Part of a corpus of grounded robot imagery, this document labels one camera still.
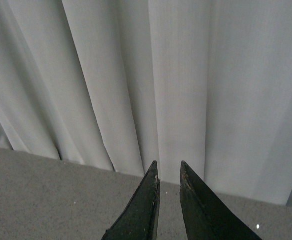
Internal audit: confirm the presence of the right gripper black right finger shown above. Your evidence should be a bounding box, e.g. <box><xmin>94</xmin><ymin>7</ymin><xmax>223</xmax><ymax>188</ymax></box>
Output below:
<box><xmin>180</xmin><ymin>160</ymin><xmax>260</xmax><ymax>240</ymax></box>

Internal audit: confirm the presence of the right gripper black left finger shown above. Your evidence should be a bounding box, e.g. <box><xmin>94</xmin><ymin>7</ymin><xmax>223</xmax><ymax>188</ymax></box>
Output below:
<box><xmin>102</xmin><ymin>160</ymin><xmax>160</xmax><ymax>240</ymax></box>

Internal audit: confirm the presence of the white pleated curtain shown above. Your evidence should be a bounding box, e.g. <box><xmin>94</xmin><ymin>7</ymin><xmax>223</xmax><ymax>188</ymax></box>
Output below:
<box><xmin>0</xmin><ymin>0</ymin><xmax>292</xmax><ymax>206</ymax></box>

